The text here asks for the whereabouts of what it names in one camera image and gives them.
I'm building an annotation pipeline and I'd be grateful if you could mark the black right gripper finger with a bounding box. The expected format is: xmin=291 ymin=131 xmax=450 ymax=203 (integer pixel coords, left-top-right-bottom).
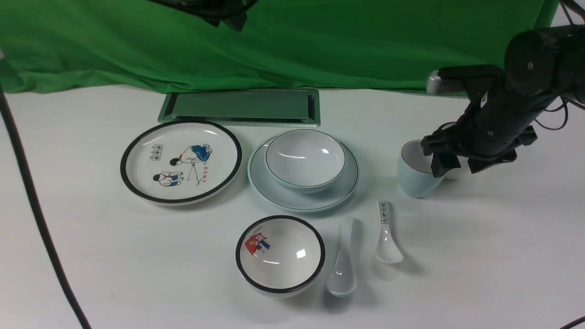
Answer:
xmin=468 ymin=151 xmax=517 ymax=174
xmin=431 ymin=152 xmax=462 ymax=178

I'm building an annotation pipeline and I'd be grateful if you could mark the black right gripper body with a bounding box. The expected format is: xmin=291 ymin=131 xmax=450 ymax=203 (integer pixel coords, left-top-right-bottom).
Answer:
xmin=422 ymin=65 xmax=553 ymax=160

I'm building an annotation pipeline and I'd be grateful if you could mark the pale blue ceramic cup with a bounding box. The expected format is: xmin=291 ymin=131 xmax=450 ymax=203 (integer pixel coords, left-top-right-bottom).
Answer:
xmin=398 ymin=140 xmax=444 ymax=199

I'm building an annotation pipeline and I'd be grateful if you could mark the pale blue plain bowl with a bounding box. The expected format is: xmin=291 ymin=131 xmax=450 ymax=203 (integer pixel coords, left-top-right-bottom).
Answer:
xmin=265 ymin=129 xmax=348 ymax=194

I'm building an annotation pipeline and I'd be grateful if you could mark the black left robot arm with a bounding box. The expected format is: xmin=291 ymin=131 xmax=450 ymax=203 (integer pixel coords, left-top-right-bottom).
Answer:
xmin=152 ymin=0 xmax=258 ymax=32

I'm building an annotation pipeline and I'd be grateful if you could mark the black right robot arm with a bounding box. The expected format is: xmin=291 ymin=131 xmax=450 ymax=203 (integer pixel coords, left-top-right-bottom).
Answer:
xmin=421 ymin=25 xmax=585 ymax=178

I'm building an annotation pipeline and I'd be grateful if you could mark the white printed ceramic spoon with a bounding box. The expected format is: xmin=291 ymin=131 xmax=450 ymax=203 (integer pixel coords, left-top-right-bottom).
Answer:
xmin=375 ymin=200 xmax=404 ymax=265

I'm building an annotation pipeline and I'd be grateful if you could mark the pale blue plain plate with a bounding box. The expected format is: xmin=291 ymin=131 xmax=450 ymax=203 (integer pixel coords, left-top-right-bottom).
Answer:
xmin=247 ymin=135 xmax=360 ymax=214

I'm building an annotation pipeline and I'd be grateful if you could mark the pale blue ceramic spoon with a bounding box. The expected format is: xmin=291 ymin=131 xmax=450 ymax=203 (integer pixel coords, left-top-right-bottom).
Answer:
xmin=326 ymin=217 xmax=357 ymax=298

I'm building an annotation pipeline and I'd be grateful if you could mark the black-rimmed illustrated bowl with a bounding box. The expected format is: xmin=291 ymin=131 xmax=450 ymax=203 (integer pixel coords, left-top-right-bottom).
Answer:
xmin=234 ymin=215 xmax=326 ymax=298

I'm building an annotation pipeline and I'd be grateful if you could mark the black-rimmed illustrated plate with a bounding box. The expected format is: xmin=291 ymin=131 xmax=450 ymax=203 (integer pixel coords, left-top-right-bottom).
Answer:
xmin=120 ymin=119 xmax=243 ymax=206

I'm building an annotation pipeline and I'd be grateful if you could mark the green backdrop cloth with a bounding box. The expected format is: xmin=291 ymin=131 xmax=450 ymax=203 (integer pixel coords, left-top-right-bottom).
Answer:
xmin=0 ymin=0 xmax=558 ymax=93

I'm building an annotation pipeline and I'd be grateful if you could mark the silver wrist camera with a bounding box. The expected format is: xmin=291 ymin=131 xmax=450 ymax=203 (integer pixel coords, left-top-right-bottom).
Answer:
xmin=426 ymin=70 xmax=466 ymax=96

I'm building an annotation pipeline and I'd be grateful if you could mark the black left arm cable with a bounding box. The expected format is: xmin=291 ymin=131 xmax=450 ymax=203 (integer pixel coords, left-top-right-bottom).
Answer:
xmin=0 ymin=85 xmax=92 ymax=329

